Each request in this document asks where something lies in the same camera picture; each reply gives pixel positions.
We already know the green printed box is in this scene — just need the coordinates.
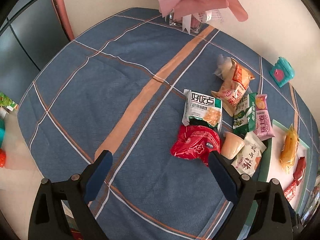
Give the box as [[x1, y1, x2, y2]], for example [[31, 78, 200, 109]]
[[0, 92, 20, 111]]

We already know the beige jelly cup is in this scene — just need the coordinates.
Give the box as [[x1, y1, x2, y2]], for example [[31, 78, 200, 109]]
[[220, 132, 246, 160]]

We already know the red white striped packet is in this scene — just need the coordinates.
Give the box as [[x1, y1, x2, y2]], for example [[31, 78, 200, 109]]
[[292, 156, 307, 181]]

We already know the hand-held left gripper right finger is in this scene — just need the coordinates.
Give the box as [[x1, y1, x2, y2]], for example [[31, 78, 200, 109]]
[[208, 150, 293, 240]]

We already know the teal shallow cardboard tray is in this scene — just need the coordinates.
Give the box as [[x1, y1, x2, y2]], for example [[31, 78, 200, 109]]
[[246, 119, 313, 233]]

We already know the orange striped cake packet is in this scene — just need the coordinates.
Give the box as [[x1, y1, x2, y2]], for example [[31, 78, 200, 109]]
[[211, 58, 256, 115]]

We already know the white green cracker packet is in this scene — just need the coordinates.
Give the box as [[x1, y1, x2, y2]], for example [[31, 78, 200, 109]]
[[181, 89, 223, 133]]

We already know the pink cake packet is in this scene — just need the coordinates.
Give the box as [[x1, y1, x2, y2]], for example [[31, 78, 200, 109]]
[[253, 94, 275, 141]]

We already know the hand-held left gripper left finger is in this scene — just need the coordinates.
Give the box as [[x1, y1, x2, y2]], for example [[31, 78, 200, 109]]
[[28, 149, 113, 240]]

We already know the dark grey cabinet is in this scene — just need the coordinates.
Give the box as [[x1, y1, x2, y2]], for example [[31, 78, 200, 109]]
[[0, 0, 71, 72]]

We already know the blue plaid tablecloth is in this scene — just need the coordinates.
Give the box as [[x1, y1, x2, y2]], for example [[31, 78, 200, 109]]
[[17, 7, 313, 240]]

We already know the yellow snack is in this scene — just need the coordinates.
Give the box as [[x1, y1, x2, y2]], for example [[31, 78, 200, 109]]
[[279, 123, 300, 175]]

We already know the round pastry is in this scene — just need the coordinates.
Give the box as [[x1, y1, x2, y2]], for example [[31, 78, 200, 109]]
[[213, 54, 236, 81]]

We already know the clear glass vase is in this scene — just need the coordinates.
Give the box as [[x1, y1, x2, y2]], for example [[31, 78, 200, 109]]
[[169, 10, 203, 34]]

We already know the red gold patterned packet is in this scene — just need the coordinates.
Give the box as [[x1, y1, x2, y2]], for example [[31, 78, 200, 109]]
[[283, 179, 298, 202]]

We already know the pink upright panel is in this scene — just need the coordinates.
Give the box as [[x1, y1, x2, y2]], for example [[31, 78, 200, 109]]
[[49, 0, 75, 42]]

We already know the red flower packet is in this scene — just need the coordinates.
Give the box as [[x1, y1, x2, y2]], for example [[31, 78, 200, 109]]
[[170, 124, 222, 168]]

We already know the small teal box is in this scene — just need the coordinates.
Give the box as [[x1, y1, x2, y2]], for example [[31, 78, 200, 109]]
[[269, 57, 295, 88]]

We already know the green snack packet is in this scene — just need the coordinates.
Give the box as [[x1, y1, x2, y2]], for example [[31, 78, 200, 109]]
[[232, 92, 258, 138]]

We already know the white packet with cookie print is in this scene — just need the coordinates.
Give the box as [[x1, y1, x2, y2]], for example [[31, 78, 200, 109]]
[[231, 131, 267, 177]]

